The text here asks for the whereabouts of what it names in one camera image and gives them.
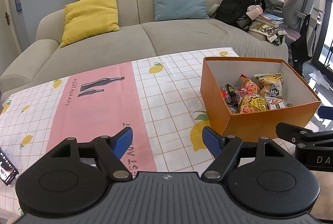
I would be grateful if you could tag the black yellow print packet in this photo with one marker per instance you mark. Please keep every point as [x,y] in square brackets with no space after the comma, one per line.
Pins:
[231,88]

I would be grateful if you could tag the round pastry packet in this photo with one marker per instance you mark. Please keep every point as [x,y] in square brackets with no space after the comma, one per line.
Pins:
[224,95]

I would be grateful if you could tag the stack of books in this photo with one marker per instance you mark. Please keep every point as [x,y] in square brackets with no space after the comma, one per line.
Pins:
[270,18]

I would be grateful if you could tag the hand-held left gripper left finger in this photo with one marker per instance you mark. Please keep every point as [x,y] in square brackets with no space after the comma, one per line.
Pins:
[122,144]

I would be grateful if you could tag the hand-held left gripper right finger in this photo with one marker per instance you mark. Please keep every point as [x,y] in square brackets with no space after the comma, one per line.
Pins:
[210,142]

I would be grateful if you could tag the yellow cushion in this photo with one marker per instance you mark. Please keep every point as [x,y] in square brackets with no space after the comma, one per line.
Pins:
[88,18]

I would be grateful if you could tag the red fries snack packet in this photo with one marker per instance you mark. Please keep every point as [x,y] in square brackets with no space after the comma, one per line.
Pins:
[248,86]

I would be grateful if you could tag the pale green snack packet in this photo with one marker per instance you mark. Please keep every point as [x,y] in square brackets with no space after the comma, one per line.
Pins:
[265,76]

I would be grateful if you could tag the orange cardboard box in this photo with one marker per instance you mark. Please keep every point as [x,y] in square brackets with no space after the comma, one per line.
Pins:
[216,88]

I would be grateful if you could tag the lemon print tablecloth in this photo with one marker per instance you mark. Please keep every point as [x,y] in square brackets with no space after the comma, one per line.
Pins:
[104,99]

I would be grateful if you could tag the smartphone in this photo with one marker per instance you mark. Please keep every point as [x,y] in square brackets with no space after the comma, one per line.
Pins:
[6,169]

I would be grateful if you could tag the black hanging garment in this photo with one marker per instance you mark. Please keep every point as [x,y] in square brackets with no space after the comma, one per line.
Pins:
[303,47]

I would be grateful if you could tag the yellow star snack packet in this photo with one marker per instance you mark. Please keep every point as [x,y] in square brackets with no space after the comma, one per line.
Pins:
[253,104]

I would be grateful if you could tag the black backpack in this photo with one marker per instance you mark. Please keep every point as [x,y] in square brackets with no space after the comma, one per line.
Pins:
[234,8]

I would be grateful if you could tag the pink cloth pouch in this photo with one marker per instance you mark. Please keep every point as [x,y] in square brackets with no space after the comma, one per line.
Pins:
[252,13]

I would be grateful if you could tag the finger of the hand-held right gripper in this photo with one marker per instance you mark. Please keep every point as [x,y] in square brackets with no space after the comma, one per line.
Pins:
[326,112]
[312,138]

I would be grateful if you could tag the grey office chair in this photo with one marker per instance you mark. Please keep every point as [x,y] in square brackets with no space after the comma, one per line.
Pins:
[296,8]

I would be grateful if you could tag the white carrot print packet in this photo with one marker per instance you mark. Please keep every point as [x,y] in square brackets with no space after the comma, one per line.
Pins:
[275,104]

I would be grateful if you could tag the beige sofa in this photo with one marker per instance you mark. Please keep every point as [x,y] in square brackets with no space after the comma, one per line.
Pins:
[182,36]

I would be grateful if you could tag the white yellow chips packet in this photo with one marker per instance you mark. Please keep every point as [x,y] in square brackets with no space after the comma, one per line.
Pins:
[274,88]

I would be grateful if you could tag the white crumpled paper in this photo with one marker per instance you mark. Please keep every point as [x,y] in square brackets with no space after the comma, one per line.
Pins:
[318,78]

